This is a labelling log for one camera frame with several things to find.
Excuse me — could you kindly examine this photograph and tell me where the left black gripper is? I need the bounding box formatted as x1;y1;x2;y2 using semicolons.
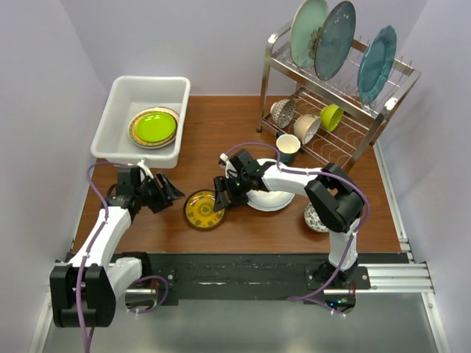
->
135;171;184;214

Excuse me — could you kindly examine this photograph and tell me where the aluminium rail frame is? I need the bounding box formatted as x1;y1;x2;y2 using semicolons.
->
27;139;452;353

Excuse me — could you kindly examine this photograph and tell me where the teal scalloped plate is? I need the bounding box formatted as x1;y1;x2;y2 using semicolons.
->
357;25;397;106

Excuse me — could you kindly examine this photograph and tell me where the lime green plate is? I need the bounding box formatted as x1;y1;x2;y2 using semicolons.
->
135;111;177;143

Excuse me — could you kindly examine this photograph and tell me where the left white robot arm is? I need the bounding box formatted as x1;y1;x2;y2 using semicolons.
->
49;162;184;328

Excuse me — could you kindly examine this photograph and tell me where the white plastic bin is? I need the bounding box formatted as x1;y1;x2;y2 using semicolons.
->
91;76;191;169

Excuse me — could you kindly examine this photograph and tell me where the cream bowl in rack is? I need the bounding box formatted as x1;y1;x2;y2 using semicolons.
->
294;114;322;145

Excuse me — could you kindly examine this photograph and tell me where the blue-grey speckled plate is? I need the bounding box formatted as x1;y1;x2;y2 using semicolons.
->
314;1;356;81

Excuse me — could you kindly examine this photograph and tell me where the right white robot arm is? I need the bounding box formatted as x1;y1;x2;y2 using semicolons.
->
213;149;371;289

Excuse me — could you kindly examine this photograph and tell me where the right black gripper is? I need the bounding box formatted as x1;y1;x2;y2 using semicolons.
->
214;174;252;213

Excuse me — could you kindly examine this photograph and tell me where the dark green mug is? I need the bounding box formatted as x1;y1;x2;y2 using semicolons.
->
276;134;301;165

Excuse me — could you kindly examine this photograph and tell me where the mint green plate in rack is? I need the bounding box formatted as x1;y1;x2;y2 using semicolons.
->
289;0;329;68

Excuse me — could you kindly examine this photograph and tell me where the lime green bowl in rack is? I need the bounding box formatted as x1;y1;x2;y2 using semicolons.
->
320;104;344;132

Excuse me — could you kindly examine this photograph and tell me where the woven bamboo plate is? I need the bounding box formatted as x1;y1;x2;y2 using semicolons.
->
128;110;179;147

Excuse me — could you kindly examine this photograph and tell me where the cream leaf pattern plate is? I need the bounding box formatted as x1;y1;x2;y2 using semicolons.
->
127;106;181;149

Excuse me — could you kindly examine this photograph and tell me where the white blue-rimmed deep plate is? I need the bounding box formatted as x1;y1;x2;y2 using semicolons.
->
224;157;296;213

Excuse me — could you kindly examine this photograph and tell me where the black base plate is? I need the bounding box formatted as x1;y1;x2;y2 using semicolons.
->
99;252;372;306

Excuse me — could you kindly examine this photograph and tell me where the yellow black patterned plate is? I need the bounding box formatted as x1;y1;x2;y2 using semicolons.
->
183;189;225;231

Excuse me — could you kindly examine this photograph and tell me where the metal dish rack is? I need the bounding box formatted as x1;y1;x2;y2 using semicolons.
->
256;23;420;169

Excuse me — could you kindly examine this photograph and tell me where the black white patterned bowl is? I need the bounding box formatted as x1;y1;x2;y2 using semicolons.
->
303;203;329;233

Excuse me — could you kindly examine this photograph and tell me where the patterned bowl in rack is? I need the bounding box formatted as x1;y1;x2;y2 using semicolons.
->
270;99;296;129

